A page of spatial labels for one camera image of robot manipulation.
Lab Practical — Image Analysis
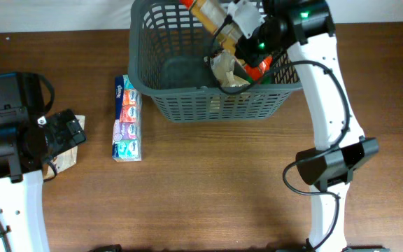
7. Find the small brown paper snack bag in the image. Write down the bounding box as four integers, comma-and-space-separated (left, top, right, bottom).
42, 114, 86, 181

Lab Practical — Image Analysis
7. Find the Kleenex tissue multipack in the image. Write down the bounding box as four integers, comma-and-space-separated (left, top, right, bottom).
112, 75, 142, 162

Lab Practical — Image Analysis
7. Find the grey plastic basket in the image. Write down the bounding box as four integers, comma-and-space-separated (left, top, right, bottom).
128, 0, 302, 123

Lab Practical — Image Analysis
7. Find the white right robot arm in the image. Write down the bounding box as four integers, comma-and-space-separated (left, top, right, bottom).
226, 1, 379, 251

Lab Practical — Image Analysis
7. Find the beige brown coffee pouch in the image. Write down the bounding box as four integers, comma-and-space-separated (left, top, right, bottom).
204, 50, 250, 88

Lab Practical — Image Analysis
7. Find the green lidded jar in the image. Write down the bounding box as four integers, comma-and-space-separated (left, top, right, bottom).
259, 75, 273, 85

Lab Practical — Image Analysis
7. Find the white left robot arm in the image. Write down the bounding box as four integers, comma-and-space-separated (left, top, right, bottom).
0, 72, 87, 251

